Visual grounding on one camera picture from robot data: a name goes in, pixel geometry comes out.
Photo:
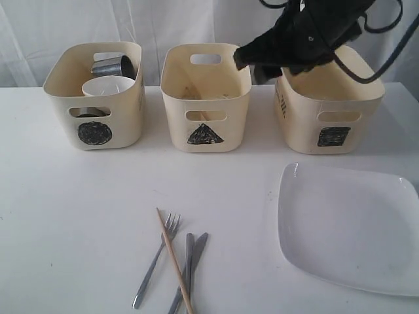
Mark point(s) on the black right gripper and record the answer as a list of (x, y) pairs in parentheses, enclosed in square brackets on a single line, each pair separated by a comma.
[(305, 34)]

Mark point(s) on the wooden chopstick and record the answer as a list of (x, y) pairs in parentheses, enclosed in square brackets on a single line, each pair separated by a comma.
[(172, 255), (191, 93)]

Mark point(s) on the white ceramic bowl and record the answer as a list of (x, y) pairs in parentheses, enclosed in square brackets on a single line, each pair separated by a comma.
[(107, 85)]

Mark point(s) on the cream bin with triangle mark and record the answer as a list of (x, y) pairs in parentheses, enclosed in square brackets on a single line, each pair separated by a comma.
[(225, 92)]

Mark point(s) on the cream bin with square mark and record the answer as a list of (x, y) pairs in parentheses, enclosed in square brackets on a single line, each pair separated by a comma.
[(324, 111)]

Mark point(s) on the cream bin with circle mark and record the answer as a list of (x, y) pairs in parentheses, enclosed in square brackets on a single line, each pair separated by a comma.
[(123, 125)]

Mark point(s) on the steel fork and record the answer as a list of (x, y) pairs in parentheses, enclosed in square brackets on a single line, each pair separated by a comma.
[(172, 225)]

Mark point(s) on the steel knife narrow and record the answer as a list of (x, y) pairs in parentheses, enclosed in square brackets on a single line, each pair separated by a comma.
[(189, 253)]

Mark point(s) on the steel knife pointed blade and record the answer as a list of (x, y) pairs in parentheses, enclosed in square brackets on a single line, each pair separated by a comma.
[(198, 249)]

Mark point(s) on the white square plate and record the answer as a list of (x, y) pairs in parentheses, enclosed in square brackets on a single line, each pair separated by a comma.
[(353, 228)]

